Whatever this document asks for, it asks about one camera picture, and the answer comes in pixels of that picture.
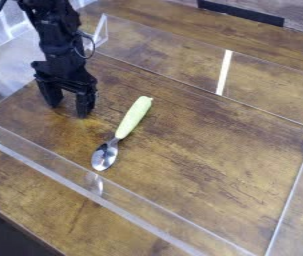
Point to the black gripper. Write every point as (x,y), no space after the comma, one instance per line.
(64,72)

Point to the green handled metal spoon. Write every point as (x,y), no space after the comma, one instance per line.
(106,153)

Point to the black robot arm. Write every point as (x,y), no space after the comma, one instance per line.
(57,22)

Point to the black bar on table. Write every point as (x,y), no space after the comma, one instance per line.
(241,13)

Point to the clear acrylic tray enclosure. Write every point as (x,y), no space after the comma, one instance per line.
(208,180)

